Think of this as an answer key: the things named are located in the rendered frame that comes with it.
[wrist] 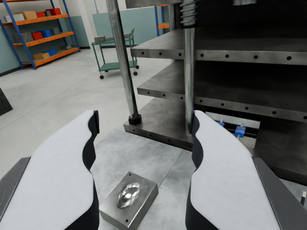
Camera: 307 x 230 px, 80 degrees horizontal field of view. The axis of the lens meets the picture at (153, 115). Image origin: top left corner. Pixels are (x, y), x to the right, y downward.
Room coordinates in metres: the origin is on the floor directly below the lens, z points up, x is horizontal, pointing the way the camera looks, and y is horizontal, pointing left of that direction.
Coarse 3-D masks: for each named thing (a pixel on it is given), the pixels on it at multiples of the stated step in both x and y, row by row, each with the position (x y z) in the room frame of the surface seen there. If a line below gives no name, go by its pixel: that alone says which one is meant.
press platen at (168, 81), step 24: (168, 72) 1.35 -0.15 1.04; (216, 72) 1.22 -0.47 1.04; (240, 72) 1.16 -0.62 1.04; (264, 72) 1.11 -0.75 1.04; (288, 72) 1.06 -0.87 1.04; (168, 96) 1.00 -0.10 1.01; (216, 96) 0.87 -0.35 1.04; (240, 96) 0.84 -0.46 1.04; (264, 96) 0.80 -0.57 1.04; (288, 96) 0.77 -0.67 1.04
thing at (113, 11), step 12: (108, 0) 1.09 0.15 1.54; (108, 12) 1.11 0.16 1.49; (168, 12) 1.67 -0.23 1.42; (120, 24) 1.10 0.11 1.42; (120, 36) 1.09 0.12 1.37; (120, 48) 1.09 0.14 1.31; (120, 60) 1.09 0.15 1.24; (132, 84) 1.11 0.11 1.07; (132, 96) 1.09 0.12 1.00; (132, 108) 1.09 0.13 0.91; (132, 120) 1.08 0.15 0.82
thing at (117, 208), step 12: (132, 180) 0.53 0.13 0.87; (144, 180) 0.53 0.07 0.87; (120, 192) 0.48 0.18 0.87; (132, 192) 0.49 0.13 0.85; (144, 192) 0.47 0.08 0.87; (156, 192) 0.49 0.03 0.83; (108, 204) 0.44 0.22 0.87; (120, 204) 0.44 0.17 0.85; (132, 204) 0.42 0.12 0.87; (144, 204) 0.42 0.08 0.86; (108, 216) 0.39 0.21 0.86; (120, 216) 0.38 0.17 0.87; (132, 216) 0.38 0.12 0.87; (120, 228) 0.37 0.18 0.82; (132, 228) 0.35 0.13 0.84
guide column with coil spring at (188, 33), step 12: (192, 0) 0.88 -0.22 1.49; (192, 12) 0.87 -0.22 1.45; (192, 24) 0.88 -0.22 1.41; (192, 36) 0.88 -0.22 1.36; (192, 48) 0.88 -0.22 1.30; (192, 60) 0.87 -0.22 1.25; (192, 72) 0.88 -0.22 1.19; (192, 84) 0.88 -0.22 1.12; (192, 96) 0.88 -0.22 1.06; (192, 108) 0.87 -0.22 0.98
